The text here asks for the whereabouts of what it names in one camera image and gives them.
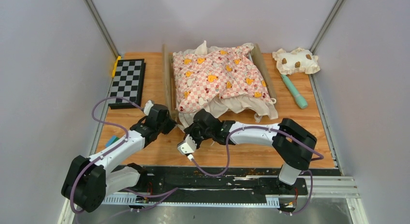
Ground pink checkered duck cushion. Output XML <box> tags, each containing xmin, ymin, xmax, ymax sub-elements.
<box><xmin>171</xmin><ymin>42</ymin><xmax>278</xmax><ymax>129</ymax></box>

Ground wooden pet bed striped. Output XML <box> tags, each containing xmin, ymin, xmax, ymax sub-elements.
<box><xmin>162</xmin><ymin>43</ymin><xmax>277</xmax><ymax>121</ymax></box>

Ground cream pillow brown spots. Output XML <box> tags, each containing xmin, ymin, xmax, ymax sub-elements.
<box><xmin>272</xmin><ymin>47</ymin><xmax>321</xmax><ymax>75</ymax></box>

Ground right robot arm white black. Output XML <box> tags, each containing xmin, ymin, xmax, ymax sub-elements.
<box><xmin>177</xmin><ymin>109</ymin><xmax>324</xmax><ymax>194</ymax></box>

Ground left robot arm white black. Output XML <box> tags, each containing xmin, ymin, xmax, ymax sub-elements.
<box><xmin>61</xmin><ymin>101</ymin><xmax>176</xmax><ymax>214</ymax></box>

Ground blue green grey block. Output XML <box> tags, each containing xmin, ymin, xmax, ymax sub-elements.
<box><xmin>105</xmin><ymin>135</ymin><xmax>119</xmax><ymax>148</ymax></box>

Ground black grey chessboard box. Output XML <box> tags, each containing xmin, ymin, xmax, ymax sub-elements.
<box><xmin>108</xmin><ymin>59</ymin><xmax>146</xmax><ymax>109</ymax></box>

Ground teal cylindrical toy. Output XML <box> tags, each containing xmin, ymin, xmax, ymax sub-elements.
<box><xmin>280</xmin><ymin>75</ymin><xmax>308</xmax><ymax>109</ymax></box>

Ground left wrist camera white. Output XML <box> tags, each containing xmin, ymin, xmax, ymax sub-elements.
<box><xmin>143</xmin><ymin>100</ymin><xmax>155</xmax><ymax>116</ymax></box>

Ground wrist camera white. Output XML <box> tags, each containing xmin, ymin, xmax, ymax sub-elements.
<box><xmin>143</xmin><ymin>100</ymin><xmax>155</xmax><ymax>116</ymax></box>
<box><xmin>177</xmin><ymin>134</ymin><xmax>199</xmax><ymax>155</ymax></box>

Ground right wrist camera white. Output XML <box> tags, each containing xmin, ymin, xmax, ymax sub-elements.
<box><xmin>177</xmin><ymin>134</ymin><xmax>199</xmax><ymax>155</ymax></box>

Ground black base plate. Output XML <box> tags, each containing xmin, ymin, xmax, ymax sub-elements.
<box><xmin>87</xmin><ymin>164</ymin><xmax>318</xmax><ymax>205</ymax></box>

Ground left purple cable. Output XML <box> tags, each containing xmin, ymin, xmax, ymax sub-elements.
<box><xmin>69</xmin><ymin>96</ymin><xmax>180</xmax><ymax>215</ymax></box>

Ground purple cable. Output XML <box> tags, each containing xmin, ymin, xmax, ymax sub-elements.
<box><xmin>189</xmin><ymin>125</ymin><xmax>325</xmax><ymax>216</ymax></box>
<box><xmin>69</xmin><ymin>96</ymin><xmax>180</xmax><ymax>215</ymax></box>

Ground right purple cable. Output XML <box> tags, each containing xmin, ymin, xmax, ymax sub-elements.
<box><xmin>189</xmin><ymin>125</ymin><xmax>325</xmax><ymax>216</ymax></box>

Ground yellow clip on frame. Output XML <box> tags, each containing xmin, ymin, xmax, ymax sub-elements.
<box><xmin>111</xmin><ymin>56</ymin><xmax>122</xmax><ymax>78</ymax></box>

